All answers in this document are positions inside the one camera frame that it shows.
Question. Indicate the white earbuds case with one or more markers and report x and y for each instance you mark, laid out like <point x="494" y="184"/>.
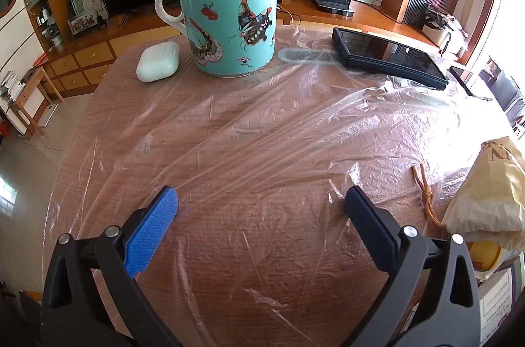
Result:
<point x="158" y="62"/>

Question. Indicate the black smartphone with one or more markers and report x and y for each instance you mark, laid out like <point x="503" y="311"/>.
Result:
<point x="465" y="80"/>

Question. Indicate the small wooden side table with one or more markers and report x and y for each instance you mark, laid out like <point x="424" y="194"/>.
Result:
<point x="30" y="84"/>

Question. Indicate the giraffe picture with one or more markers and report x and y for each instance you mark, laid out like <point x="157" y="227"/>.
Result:
<point x="95" y="0"/>

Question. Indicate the turquoise butterfly print mug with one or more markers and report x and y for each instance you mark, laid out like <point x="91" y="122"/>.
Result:
<point x="229" y="33"/>

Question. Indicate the clear plastic table sheet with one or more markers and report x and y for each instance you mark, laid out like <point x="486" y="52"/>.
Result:
<point x="246" y="125"/>

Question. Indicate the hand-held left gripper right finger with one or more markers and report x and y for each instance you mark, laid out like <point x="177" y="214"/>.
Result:
<point x="371" y="226"/>

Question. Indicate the wooden drawer cabinet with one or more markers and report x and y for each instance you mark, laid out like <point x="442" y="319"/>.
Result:
<point x="78" y="64"/>

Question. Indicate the grey bag on cabinet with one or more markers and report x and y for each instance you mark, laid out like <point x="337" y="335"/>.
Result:
<point x="441" y="27"/>

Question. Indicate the small floral picture frame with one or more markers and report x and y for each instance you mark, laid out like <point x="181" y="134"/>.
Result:
<point x="84" y="25"/>

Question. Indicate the black tablet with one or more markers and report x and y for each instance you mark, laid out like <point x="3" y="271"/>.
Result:
<point x="389" y="57"/>

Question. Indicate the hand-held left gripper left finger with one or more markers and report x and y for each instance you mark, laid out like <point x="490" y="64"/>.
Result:
<point x="151" y="226"/>

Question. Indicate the small yellow round object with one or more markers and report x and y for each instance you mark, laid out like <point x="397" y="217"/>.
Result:
<point x="486" y="254"/>

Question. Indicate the yellow paper bag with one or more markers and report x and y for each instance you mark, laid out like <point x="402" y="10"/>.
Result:
<point x="488" y="195"/>

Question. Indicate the flat white box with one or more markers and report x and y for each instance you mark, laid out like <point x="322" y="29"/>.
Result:
<point x="496" y="306"/>

